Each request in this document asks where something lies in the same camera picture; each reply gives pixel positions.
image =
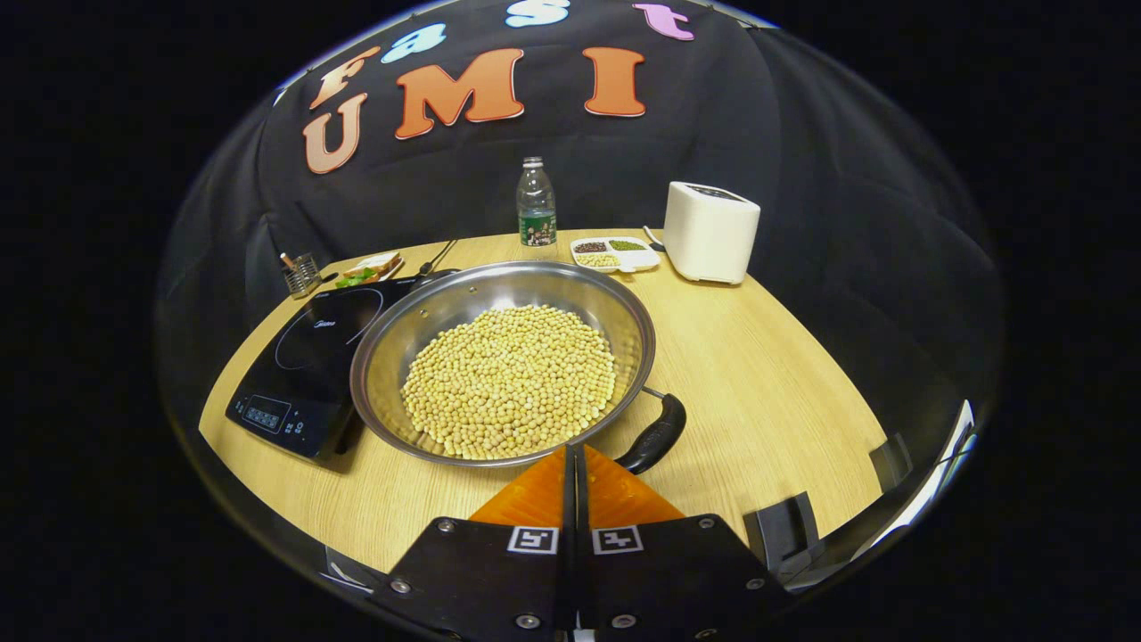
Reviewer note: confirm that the small white plate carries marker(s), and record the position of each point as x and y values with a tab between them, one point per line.
398	266

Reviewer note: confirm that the clear plastic water bottle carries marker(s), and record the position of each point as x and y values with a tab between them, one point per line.
537	205

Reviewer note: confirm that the pile of soybeans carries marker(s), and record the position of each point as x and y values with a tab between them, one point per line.
508	383

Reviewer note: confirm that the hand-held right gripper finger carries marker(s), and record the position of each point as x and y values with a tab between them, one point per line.
581	499
568	499

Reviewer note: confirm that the sandwich with lettuce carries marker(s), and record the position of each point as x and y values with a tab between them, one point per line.
374	265

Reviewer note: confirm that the black backdrop cloth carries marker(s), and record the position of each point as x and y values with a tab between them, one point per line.
802	178

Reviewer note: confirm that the white toaster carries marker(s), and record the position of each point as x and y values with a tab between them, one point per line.
709	236

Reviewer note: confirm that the black induction cooktop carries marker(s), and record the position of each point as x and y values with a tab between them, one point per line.
303	374

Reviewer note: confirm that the white divided dish of beans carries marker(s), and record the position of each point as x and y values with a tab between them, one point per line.
624	261

